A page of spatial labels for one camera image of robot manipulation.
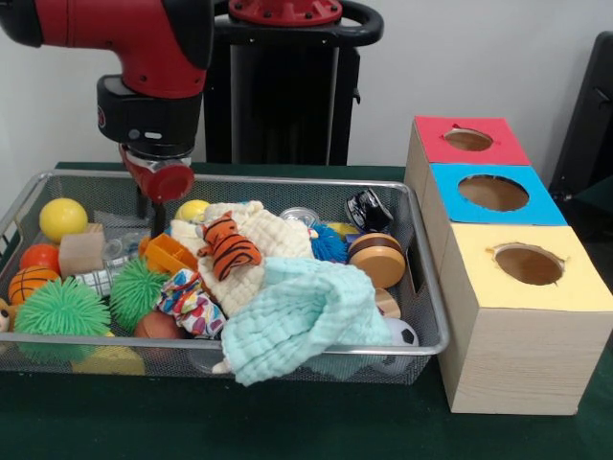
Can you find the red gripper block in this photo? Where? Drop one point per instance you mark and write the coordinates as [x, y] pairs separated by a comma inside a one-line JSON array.
[[168, 182]]

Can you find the clear plastic wrapper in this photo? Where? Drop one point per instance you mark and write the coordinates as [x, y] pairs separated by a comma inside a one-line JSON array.
[[123, 247]]

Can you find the orange striped tiger plush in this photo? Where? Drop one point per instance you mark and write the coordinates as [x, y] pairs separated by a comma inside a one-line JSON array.
[[230, 247]]

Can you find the cream yellow waffle cloth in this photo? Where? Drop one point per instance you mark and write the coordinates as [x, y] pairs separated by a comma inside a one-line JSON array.
[[273, 235]]

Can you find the green spiky rubber ball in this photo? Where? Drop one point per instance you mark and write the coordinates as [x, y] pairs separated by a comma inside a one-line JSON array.
[[62, 307]]

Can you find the mint green waffle cloth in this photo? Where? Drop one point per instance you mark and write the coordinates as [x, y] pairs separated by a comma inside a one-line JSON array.
[[297, 316]]

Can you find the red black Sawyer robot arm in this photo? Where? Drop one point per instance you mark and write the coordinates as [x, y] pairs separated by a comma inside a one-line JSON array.
[[144, 48]]

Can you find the shallow clear mesh bin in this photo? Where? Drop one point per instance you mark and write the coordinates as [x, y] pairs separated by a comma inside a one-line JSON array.
[[57, 359]]

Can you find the wooden box with three holes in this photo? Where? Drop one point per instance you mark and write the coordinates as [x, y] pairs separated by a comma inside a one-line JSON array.
[[517, 355]]

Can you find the orange plastic toy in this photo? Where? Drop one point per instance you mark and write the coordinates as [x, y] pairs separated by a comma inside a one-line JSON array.
[[170, 254]]

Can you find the light wooden cube block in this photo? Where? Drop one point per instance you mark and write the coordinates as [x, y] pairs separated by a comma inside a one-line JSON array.
[[83, 251]]

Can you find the small green spiky ball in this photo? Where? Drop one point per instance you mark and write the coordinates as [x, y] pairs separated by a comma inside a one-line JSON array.
[[139, 292]]

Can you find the large yellow ball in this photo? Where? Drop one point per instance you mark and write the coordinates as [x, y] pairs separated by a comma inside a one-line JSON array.
[[62, 218]]

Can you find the multicoloured patterned fabric ball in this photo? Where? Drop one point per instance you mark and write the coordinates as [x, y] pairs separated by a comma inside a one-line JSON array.
[[189, 304]]

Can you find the brown wooden yo-yo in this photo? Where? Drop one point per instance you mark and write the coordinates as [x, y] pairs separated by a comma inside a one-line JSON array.
[[376, 266]]

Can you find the dark green table cloth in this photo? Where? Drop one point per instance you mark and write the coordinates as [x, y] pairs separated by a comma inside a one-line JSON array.
[[287, 422]]

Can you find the black upright panel stand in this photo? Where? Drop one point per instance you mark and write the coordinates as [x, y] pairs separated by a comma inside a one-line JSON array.
[[589, 125]]

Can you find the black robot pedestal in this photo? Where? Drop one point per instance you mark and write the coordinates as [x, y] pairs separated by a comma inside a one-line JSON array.
[[287, 105]]

